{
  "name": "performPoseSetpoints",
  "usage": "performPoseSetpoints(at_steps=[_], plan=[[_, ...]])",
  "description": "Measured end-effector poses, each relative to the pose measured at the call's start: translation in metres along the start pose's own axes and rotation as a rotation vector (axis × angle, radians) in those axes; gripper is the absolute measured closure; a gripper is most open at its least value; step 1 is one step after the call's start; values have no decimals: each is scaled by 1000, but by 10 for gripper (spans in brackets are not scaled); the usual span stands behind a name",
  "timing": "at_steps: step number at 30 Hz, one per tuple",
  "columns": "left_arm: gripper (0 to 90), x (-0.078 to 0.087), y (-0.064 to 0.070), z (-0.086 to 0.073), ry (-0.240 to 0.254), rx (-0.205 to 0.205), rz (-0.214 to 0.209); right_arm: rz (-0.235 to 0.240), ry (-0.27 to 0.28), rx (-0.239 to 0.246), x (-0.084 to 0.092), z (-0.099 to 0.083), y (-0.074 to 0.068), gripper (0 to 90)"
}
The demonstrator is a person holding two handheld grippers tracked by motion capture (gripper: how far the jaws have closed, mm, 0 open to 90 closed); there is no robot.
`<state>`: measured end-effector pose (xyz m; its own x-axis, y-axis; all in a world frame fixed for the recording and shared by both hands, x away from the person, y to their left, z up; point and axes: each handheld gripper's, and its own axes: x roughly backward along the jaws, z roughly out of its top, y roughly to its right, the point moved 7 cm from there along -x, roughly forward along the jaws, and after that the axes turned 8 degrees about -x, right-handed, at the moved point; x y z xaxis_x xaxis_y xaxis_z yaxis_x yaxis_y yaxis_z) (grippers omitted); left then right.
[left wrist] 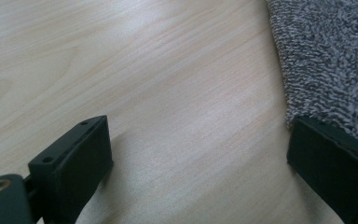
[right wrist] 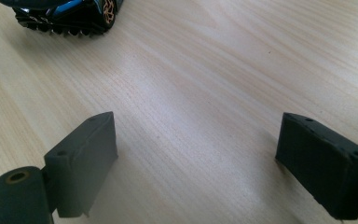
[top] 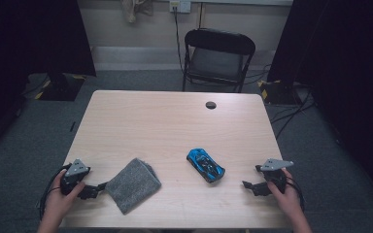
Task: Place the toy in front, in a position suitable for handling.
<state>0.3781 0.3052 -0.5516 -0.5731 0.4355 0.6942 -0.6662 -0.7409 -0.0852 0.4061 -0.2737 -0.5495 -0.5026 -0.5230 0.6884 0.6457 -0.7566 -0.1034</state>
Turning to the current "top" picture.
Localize grey towel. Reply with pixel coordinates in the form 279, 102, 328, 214
105, 157, 162, 216

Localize black folding chair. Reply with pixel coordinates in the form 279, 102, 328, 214
182, 27, 256, 94

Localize person's left hand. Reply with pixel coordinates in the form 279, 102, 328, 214
45, 169, 86, 222

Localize white wall socket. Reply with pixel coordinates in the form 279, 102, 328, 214
169, 0, 192, 14

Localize beige hanging cloth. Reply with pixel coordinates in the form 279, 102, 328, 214
119, 0, 154, 23

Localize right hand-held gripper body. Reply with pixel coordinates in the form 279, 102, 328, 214
254, 158, 294, 194

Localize blue toy car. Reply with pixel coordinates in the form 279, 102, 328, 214
186, 148, 226, 184

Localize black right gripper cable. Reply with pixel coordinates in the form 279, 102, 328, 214
285, 176, 306, 213

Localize black power cable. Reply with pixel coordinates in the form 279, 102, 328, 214
173, 6, 187, 75

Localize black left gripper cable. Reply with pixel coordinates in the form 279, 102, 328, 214
38, 163, 73, 221

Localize black curtain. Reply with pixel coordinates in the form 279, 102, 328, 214
266, 0, 373, 208
0, 0, 97, 163

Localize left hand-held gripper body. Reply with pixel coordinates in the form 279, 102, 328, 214
60, 158, 91, 197

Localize black floor cables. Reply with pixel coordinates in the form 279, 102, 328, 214
244, 62, 317, 141

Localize black stand base yellow tape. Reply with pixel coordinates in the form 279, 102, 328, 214
256, 79, 303, 106
22, 72, 86, 102

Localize person's right hand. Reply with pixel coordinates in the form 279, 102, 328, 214
266, 168, 303, 218

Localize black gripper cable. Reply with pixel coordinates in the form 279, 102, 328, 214
285, 176, 306, 213
38, 163, 73, 221

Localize thin black wall cable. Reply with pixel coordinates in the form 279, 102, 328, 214
198, 2, 205, 29

